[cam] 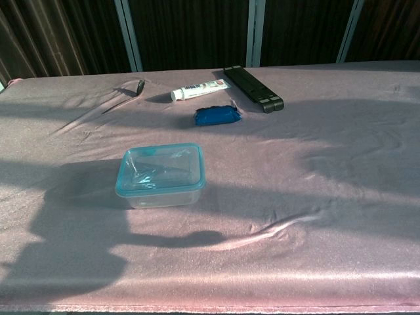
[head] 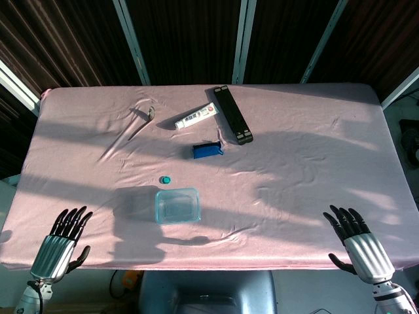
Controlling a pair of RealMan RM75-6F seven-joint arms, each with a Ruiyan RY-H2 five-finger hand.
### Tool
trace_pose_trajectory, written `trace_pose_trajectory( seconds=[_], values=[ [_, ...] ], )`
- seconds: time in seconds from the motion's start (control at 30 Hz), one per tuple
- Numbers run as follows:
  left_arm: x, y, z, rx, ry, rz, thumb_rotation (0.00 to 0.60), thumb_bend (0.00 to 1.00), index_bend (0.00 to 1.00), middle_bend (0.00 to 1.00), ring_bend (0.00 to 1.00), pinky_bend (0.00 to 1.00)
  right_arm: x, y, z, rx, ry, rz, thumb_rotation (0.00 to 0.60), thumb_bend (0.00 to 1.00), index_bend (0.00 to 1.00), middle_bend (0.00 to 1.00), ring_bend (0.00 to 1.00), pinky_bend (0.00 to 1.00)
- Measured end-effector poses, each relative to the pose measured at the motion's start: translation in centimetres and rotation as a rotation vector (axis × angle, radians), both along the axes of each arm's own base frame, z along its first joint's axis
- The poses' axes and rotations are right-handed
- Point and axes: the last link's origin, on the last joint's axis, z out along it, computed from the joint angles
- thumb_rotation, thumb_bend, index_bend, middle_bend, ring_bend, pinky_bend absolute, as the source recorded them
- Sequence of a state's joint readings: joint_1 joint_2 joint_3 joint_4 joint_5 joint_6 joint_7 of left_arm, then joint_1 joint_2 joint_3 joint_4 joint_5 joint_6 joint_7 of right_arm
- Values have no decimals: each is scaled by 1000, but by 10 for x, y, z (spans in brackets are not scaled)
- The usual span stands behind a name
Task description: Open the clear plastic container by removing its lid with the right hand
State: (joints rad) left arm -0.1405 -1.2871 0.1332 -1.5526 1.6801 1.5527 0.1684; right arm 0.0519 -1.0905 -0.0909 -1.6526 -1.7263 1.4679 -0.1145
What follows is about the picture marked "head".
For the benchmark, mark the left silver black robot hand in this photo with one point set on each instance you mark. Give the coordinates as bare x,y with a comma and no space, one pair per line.
52,253

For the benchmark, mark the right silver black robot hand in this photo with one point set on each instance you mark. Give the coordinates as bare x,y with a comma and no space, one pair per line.
368,255

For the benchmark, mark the clear plastic container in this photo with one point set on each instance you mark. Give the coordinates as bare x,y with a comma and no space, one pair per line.
178,212

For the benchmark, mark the gray robot base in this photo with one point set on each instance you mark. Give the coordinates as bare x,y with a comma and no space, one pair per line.
206,291

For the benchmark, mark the yellow object under table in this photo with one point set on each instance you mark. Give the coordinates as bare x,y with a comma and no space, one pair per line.
133,278

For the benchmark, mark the pink tablecloth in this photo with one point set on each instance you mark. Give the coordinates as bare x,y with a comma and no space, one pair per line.
294,170

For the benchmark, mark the black floor device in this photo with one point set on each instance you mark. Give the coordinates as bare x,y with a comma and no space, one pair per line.
410,140

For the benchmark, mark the teal bottle cap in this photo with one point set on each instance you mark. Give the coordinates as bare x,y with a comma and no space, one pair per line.
165,180

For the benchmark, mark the metal spoon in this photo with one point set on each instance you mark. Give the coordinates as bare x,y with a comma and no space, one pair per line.
151,113

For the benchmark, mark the blue plastic packet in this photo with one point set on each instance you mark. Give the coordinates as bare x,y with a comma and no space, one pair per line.
206,150

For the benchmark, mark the long black flat bar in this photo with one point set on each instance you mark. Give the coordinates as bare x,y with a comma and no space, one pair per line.
233,114

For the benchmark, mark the white toothpaste tube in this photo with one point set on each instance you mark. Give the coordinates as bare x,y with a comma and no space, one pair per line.
195,116

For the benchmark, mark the dark brown curtain panel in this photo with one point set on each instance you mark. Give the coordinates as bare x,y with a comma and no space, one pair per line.
65,39
288,36
383,39
186,39

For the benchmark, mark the white window frame post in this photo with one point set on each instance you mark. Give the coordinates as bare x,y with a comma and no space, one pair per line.
324,39
244,39
401,88
132,39
18,86

